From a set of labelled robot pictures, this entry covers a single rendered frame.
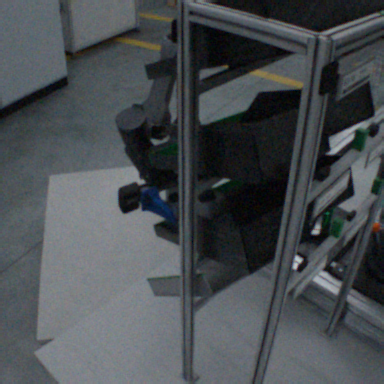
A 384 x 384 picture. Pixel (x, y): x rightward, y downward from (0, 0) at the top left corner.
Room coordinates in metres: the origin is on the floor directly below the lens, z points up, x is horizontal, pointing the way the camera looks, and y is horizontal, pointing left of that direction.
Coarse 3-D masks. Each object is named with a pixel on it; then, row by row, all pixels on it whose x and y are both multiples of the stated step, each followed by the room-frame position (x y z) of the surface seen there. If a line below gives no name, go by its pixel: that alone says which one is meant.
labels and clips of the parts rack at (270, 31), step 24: (216, 24) 0.47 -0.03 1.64; (240, 24) 0.45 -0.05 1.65; (264, 24) 0.42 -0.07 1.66; (288, 48) 0.40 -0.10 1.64; (336, 72) 0.39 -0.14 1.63; (360, 72) 0.44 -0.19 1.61; (336, 96) 0.41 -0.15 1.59; (360, 144) 0.49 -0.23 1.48; (336, 192) 0.45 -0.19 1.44; (312, 216) 0.41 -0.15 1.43
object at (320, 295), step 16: (256, 272) 0.83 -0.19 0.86; (320, 272) 0.73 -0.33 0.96; (304, 288) 0.72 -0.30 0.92; (320, 288) 0.69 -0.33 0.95; (336, 288) 0.68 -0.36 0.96; (352, 288) 0.68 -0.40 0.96; (320, 304) 0.68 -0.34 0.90; (352, 304) 0.63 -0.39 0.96; (368, 304) 0.63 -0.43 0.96; (352, 320) 0.62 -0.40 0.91; (368, 320) 0.59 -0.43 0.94; (368, 336) 0.58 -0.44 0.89
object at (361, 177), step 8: (360, 160) 1.30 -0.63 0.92; (376, 160) 1.30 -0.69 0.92; (352, 168) 1.25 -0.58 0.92; (360, 168) 1.25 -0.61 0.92; (368, 168) 1.25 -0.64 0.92; (376, 168) 1.25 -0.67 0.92; (352, 176) 1.20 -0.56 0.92; (360, 176) 1.20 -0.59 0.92; (368, 176) 1.20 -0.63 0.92; (360, 184) 1.16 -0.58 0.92; (368, 184) 1.16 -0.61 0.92; (360, 192) 1.11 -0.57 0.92; (368, 192) 1.11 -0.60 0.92; (352, 200) 1.07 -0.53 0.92; (360, 200) 1.07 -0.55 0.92; (344, 208) 1.03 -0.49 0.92; (352, 208) 1.03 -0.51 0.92; (376, 216) 0.94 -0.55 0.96
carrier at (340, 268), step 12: (372, 240) 0.83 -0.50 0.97; (348, 252) 0.79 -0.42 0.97; (372, 252) 0.76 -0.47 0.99; (336, 264) 0.75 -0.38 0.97; (360, 264) 0.75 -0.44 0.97; (372, 264) 0.73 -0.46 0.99; (336, 276) 0.72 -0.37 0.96; (360, 276) 0.71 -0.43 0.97; (372, 276) 0.70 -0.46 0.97; (360, 288) 0.67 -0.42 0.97; (372, 288) 0.67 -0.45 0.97
